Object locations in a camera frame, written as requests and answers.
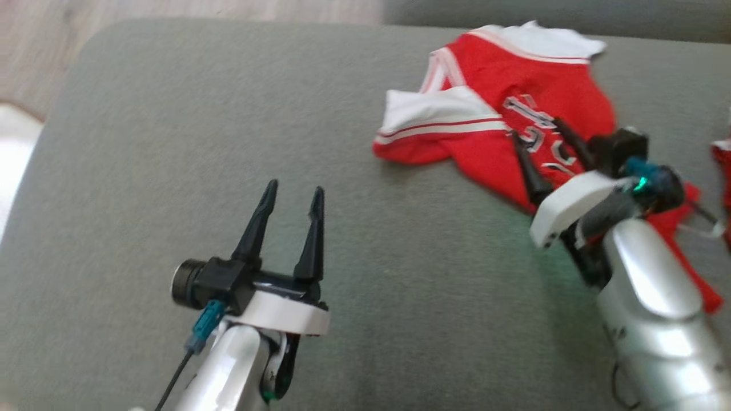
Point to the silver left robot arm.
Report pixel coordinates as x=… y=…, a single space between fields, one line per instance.
x=228 y=371

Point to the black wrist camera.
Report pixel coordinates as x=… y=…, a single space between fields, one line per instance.
x=211 y=279
x=619 y=149

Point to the grey fabric sofa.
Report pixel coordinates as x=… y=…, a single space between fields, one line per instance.
x=400 y=285

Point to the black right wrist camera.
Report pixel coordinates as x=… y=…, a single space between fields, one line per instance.
x=619 y=149

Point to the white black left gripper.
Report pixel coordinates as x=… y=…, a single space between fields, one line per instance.
x=285 y=311

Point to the red white basketball jersey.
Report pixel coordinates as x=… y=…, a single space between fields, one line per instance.
x=502 y=74

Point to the crumpled red garment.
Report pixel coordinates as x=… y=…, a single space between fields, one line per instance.
x=701 y=288

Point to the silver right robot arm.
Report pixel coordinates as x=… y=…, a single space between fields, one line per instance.
x=651 y=285

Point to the grey sofa back cushion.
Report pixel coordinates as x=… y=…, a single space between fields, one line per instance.
x=628 y=17

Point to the white floor mat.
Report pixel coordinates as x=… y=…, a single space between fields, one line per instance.
x=14 y=154

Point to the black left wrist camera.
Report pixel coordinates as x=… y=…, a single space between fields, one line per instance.
x=211 y=279

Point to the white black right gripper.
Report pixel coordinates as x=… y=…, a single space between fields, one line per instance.
x=571 y=202

